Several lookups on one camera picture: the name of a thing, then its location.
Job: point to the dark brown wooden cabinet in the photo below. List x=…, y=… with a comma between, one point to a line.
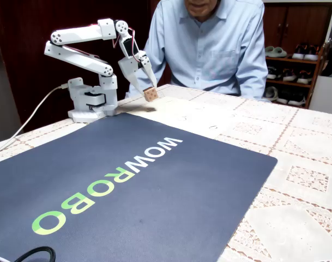
x=304, y=24

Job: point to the dark blue WOWROBO mat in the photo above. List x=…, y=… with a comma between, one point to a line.
x=154, y=204

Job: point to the wooden shoe rack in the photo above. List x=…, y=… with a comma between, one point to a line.
x=289, y=60

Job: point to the numbered paper sheet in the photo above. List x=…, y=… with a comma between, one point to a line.
x=204, y=114

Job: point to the green slipper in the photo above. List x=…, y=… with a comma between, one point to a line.
x=280, y=52
x=269, y=51

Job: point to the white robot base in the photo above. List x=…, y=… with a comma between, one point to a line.
x=81, y=116

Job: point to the person in light blue shirt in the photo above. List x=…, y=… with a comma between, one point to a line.
x=204, y=49

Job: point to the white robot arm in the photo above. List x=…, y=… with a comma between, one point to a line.
x=78, y=34

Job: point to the black orange sneaker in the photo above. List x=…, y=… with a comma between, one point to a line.
x=311, y=54
x=299, y=52

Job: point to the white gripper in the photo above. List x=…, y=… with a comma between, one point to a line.
x=126, y=66

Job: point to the white box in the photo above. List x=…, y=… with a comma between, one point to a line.
x=326, y=95

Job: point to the white lace tablecloth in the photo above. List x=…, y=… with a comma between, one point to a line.
x=304, y=163

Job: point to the small wooden cube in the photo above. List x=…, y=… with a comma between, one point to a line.
x=150, y=94

